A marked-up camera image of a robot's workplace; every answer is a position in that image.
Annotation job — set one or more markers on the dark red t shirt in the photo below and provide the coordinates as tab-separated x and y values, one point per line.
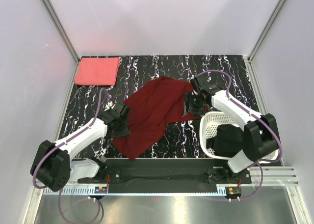
156	104

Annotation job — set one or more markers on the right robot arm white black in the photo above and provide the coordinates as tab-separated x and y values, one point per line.
223	101

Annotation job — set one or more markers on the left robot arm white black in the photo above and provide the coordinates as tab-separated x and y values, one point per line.
54	165

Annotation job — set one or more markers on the folded pink t shirt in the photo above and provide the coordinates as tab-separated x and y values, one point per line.
94	71

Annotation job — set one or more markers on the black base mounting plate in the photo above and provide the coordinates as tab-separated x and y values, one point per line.
168	174

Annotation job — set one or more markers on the aluminium frame post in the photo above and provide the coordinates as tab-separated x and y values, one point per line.
271	20
60	29

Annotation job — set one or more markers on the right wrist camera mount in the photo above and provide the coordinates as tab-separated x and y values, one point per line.
199	83

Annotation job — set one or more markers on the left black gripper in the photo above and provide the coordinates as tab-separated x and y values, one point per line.
126	131

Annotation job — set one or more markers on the white slotted cable duct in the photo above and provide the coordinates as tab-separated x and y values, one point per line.
111	190

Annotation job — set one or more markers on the black garment in basket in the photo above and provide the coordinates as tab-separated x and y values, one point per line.
227	142

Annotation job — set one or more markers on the right aluminium frame post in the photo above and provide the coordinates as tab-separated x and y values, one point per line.
271	20

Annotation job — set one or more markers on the white plastic laundry basket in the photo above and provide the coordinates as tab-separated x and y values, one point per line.
208	133

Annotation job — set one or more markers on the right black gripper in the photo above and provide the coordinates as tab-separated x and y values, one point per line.
188	98

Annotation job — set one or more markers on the left aluminium frame post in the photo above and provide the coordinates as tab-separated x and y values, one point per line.
60	29

